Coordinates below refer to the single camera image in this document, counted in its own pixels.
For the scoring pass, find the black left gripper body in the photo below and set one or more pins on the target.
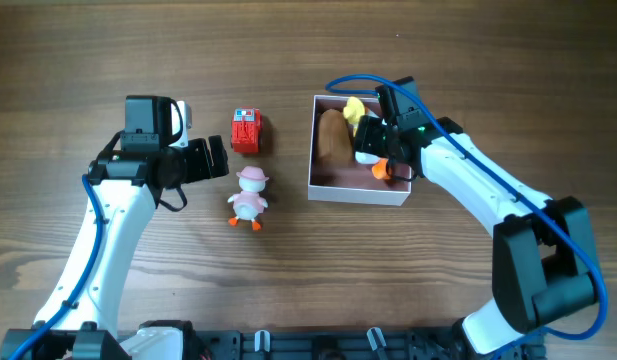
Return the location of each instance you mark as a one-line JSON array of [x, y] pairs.
[[192, 163]]

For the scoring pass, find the white duck toy pink hat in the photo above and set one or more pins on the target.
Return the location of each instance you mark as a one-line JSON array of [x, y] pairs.
[[248, 204]]

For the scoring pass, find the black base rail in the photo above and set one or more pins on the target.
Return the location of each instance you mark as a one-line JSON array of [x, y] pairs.
[[177, 339]]

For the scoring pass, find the red toy fire truck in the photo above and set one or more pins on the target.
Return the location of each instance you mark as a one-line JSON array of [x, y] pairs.
[[246, 129]]

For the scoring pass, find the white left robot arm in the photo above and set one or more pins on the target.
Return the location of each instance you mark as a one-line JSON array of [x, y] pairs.
[[128, 187]]

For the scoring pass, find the white cardboard box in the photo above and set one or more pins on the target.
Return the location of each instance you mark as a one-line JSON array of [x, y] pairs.
[[352, 184]]

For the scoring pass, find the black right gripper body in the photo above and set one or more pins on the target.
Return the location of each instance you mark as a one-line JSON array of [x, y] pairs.
[[374, 137]]

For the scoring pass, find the brown plush toy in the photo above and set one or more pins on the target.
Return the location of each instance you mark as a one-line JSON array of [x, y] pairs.
[[334, 146]]

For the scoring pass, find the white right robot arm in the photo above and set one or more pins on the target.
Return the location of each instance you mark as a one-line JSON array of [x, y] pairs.
[[544, 262]]

